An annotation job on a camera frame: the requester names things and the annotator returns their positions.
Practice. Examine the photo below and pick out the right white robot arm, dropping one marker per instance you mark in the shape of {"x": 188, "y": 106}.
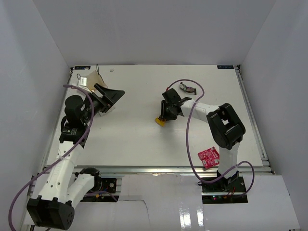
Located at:
{"x": 226, "y": 128}

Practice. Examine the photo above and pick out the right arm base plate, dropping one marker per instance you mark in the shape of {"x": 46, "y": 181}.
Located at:
{"x": 217, "y": 193}

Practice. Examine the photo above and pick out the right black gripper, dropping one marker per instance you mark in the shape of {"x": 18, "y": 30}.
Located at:
{"x": 164, "y": 115}

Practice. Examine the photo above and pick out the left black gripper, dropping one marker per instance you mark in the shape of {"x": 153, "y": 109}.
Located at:
{"x": 104, "y": 102}

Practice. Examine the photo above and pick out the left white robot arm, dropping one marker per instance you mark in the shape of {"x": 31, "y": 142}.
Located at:
{"x": 54, "y": 207}

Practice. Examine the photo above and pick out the blue label corner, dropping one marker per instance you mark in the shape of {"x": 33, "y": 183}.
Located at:
{"x": 82, "y": 67}
{"x": 225, "y": 66}

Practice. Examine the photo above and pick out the brown torn snack wrapper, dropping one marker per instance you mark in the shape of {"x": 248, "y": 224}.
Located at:
{"x": 187, "y": 89}

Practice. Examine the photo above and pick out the white coffee paper bag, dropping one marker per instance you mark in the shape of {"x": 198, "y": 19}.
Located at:
{"x": 95, "y": 77}

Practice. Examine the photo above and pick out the blue label right corner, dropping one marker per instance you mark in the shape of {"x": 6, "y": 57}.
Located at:
{"x": 225, "y": 66}

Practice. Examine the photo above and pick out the yellow M&M's packet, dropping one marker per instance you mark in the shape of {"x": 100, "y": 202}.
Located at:
{"x": 160, "y": 121}

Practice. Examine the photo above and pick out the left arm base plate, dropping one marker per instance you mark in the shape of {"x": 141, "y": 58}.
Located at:
{"x": 106, "y": 192}

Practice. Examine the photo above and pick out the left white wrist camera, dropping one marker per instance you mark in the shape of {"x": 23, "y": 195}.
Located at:
{"x": 82, "y": 82}

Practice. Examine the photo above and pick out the red candy packet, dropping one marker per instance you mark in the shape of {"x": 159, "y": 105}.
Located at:
{"x": 209, "y": 157}

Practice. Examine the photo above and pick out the aluminium table frame rail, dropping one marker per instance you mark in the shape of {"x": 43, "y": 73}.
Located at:
{"x": 167, "y": 170}

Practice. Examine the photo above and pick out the blue label left corner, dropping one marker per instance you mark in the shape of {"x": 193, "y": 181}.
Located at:
{"x": 82, "y": 67}

